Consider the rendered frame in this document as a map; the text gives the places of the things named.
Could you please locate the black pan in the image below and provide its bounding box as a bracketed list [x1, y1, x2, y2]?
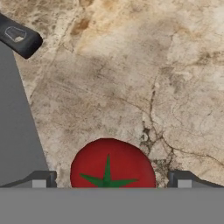
[0, 13, 44, 60]

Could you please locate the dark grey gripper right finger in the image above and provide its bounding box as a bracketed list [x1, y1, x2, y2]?
[167, 170, 224, 189]

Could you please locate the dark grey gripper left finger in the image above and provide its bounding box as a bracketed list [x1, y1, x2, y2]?
[0, 170, 58, 189]

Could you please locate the red tomato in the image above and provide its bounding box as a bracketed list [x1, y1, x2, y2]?
[69, 137, 158, 189]

